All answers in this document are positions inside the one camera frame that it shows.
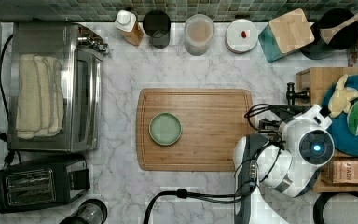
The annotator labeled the folded green towel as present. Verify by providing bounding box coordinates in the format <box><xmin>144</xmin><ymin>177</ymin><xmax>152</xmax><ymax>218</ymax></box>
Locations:
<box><xmin>16</xmin><ymin>54</ymin><xmax>63</xmax><ymax>139</ymax></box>

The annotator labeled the stainless toaster oven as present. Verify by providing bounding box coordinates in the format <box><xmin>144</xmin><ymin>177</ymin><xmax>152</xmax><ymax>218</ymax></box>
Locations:
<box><xmin>8</xmin><ymin>22</ymin><xmax>108</xmax><ymax>153</ymax></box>

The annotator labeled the black two-slot toaster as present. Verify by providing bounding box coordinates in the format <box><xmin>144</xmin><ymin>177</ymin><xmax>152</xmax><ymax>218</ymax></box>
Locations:
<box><xmin>0</xmin><ymin>154</ymin><xmax>90</xmax><ymax>214</ymax></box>

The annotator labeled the pale banana toy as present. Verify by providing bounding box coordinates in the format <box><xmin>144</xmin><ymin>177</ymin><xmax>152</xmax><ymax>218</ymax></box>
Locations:
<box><xmin>328</xmin><ymin>74</ymin><xmax>358</xmax><ymax>118</ymax></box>

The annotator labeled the glass cereal jar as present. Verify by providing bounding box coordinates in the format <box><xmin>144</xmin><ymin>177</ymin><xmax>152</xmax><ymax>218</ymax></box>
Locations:
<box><xmin>184</xmin><ymin>14</ymin><xmax>214</xmax><ymax>56</ymax></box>

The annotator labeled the white cap bottle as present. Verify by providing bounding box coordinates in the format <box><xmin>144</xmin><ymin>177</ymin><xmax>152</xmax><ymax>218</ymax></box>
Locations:
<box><xmin>115</xmin><ymin>10</ymin><xmax>144</xmax><ymax>46</ymax></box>

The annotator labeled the black drawer handle bar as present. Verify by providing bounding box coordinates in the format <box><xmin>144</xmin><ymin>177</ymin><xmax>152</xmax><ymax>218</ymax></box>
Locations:
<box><xmin>286</xmin><ymin>82</ymin><xmax>310</xmax><ymax>105</ymax></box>

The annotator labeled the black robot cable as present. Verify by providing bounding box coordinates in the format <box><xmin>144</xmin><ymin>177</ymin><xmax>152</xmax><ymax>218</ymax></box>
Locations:
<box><xmin>142</xmin><ymin>103</ymin><xmax>311</xmax><ymax>224</ymax></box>

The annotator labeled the teal canister wooden lid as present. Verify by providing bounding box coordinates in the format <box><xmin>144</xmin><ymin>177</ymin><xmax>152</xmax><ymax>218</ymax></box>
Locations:
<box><xmin>258</xmin><ymin>8</ymin><xmax>315</xmax><ymax>63</ymax></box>

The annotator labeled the wooden cutting board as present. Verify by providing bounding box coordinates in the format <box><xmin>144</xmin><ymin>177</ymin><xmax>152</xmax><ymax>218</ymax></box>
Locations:
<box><xmin>136</xmin><ymin>88</ymin><xmax>254</xmax><ymax>172</ymax></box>

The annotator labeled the dark grey cup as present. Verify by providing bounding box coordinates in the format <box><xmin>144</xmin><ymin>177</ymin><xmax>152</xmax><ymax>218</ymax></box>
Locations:
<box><xmin>143</xmin><ymin>10</ymin><xmax>171</xmax><ymax>49</ymax></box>

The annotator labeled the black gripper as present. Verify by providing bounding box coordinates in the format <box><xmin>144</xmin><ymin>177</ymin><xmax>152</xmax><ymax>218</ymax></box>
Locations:
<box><xmin>258</xmin><ymin>119</ymin><xmax>281</xmax><ymax>133</ymax></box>

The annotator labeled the wooden drawer box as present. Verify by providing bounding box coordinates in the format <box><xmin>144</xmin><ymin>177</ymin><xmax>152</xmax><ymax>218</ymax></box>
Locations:
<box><xmin>296</xmin><ymin>67</ymin><xmax>358</xmax><ymax>193</ymax></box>

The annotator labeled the black utensil holder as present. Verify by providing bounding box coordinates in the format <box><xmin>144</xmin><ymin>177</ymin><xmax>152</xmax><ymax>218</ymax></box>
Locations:
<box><xmin>300</xmin><ymin>8</ymin><xmax>358</xmax><ymax>60</ymax></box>

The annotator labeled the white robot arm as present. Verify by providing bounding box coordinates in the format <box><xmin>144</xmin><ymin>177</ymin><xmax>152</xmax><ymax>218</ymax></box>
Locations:
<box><xmin>233</xmin><ymin>104</ymin><xmax>335</xmax><ymax>224</ymax></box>

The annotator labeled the wooden spatula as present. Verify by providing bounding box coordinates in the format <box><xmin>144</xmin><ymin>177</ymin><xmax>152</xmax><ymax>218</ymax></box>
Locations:
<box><xmin>320</xmin><ymin>12</ymin><xmax>358</xmax><ymax>44</ymax></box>

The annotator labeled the green ceramic bowl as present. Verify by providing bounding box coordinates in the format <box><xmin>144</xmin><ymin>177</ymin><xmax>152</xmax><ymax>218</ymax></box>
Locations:
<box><xmin>148</xmin><ymin>112</ymin><xmax>182</xmax><ymax>146</ymax></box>

